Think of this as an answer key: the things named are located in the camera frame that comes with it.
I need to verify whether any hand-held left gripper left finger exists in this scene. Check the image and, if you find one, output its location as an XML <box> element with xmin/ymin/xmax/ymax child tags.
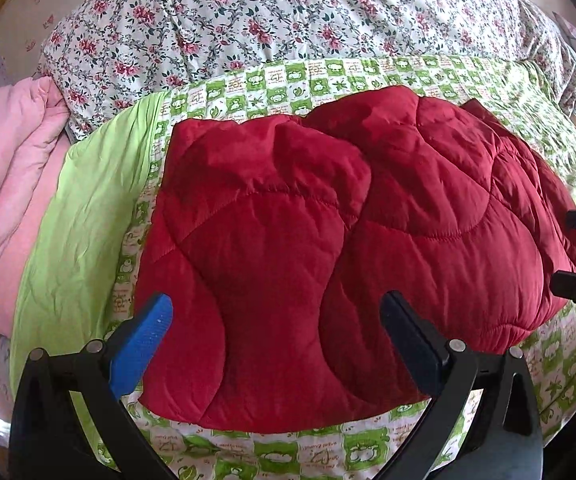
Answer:
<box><xmin>8</xmin><ymin>292</ymin><xmax>176</xmax><ymax>480</ymax></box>

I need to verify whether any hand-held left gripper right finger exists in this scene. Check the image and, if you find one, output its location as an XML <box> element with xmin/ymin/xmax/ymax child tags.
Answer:
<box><xmin>378</xmin><ymin>290</ymin><xmax>544</xmax><ymax>480</ymax></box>

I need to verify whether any red quilted jacket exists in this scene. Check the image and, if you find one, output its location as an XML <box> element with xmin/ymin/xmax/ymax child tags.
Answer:
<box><xmin>132</xmin><ymin>85</ymin><xmax>576</xmax><ymax>433</ymax></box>

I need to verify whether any green frog printed blanket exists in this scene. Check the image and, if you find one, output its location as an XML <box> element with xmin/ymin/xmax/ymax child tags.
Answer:
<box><xmin>10</xmin><ymin>55</ymin><xmax>576</xmax><ymax>480</ymax></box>

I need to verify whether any pink quilt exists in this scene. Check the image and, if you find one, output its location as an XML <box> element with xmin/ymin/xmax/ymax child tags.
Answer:
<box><xmin>0</xmin><ymin>77</ymin><xmax>76</xmax><ymax>331</ymax></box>

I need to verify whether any floral quilt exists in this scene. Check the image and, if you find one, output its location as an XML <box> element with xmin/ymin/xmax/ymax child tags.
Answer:
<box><xmin>35</xmin><ymin>0</ymin><xmax>576</xmax><ymax>136</ymax></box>

